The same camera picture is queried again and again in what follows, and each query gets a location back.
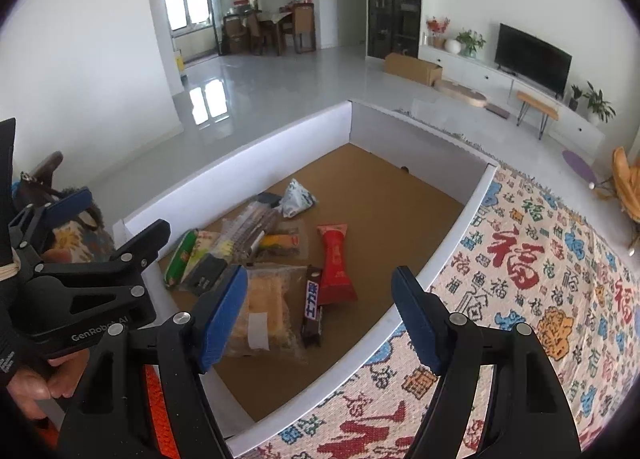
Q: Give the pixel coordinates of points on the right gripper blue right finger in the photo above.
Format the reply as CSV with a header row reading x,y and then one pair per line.
x,y
527,416

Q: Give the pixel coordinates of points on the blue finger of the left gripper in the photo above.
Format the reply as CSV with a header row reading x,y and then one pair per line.
x,y
34,226

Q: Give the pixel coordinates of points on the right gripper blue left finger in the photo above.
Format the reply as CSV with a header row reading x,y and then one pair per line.
x,y
141,395

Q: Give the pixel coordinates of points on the red snack pouch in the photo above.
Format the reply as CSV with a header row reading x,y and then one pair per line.
x,y
335,284

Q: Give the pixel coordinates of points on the Snickers bar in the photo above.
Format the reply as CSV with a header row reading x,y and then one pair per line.
x,y
310,329

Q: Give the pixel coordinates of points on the green cracker pack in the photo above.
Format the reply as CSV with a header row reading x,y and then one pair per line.
x,y
179,260

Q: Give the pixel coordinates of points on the clear bagged toast bread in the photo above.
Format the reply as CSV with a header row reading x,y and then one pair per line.
x,y
264,324

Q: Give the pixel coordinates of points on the white green snack pack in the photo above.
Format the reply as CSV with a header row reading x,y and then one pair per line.
x,y
203,243

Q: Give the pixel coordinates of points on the grey white snack pouch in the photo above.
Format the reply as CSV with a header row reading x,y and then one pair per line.
x,y
295,200

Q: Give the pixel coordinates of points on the clear long biscuit pack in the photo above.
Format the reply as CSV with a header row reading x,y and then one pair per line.
x,y
236,241

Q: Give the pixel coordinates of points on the small bagged orange bun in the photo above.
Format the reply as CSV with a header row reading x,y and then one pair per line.
x,y
288,244

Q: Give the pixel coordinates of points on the dark clear snack bag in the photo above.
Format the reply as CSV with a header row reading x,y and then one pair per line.
x,y
210,269

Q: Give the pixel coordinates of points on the person's left hand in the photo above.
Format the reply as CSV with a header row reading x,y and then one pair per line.
x,y
27,387

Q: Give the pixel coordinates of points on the patterned woven tablecloth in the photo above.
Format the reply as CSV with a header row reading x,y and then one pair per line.
x,y
526,258

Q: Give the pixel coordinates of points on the white cardboard box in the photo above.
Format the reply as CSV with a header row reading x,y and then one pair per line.
x,y
407,193

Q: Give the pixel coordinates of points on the purple floor cushion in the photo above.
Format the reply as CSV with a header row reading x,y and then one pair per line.
x,y
580,167

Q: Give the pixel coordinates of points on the white TV cabinet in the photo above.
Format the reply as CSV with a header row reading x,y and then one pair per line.
x,y
505,91

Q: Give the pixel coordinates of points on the orange lounge chair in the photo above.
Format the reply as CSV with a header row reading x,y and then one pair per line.
x,y
623,186

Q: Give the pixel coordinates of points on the brown cardboard box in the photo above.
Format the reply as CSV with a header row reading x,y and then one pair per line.
x,y
413,69

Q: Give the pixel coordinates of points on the small potted plant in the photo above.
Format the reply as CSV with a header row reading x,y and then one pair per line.
x,y
575,97

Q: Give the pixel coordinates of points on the potted green plant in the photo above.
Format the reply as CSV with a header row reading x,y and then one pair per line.
x,y
599,109

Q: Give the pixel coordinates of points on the green plant white pot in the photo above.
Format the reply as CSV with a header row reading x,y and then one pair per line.
x,y
467,43

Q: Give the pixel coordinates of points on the black television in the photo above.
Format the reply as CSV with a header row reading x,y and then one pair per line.
x,y
534,59

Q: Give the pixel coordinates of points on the red flower vase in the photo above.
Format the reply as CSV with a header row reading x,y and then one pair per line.
x,y
436,31

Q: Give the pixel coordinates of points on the dining table with chairs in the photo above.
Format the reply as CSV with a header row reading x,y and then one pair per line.
x,y
253,30

